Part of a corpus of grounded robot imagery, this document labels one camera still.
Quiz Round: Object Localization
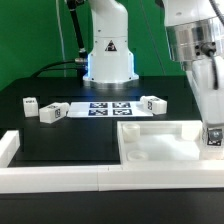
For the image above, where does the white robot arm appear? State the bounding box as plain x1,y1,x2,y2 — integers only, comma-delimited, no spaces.
84,0,224,128

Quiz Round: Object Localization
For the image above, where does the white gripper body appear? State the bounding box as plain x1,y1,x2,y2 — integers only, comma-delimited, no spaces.
186,56,224,128

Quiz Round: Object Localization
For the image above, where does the white thin cable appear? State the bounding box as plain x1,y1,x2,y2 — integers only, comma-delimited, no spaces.
56,0,68,78

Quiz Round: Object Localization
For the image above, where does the white square table top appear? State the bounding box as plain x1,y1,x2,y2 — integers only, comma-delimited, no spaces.
117,120,224,166

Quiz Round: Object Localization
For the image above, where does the white U-shaped obstacle fence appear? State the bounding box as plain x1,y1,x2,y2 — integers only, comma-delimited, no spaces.
0,130,224,194

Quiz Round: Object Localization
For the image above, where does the white marker sheet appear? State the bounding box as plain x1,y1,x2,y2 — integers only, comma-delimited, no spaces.
67,101,152,118

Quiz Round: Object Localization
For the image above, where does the black cable bundle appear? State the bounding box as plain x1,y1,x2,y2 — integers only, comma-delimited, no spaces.
31,0,88,78

